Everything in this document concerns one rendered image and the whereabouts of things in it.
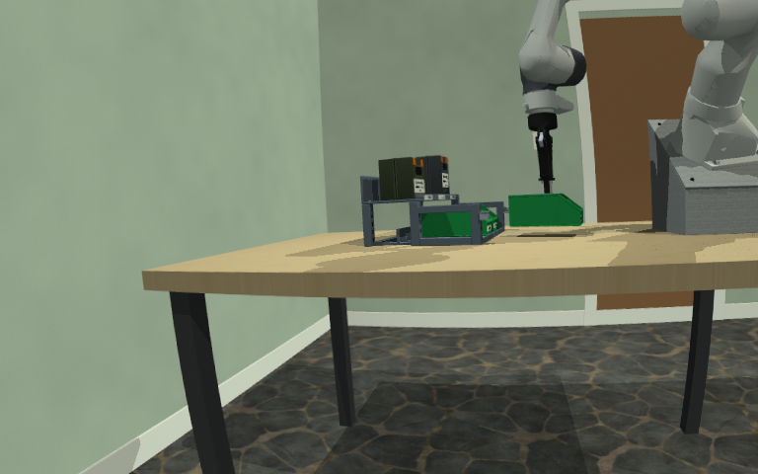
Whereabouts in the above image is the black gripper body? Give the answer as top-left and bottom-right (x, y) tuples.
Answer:
(528, 113), (558, 149)

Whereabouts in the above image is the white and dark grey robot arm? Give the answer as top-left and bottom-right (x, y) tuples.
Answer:
(518, 0), (758, 170)

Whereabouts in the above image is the black tool case with orange latches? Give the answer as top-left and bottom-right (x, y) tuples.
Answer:
(416, 155), (450, 195)

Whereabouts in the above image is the olive green case with orange latches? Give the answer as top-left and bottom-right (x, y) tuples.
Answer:
(378, 157), (426, 200)

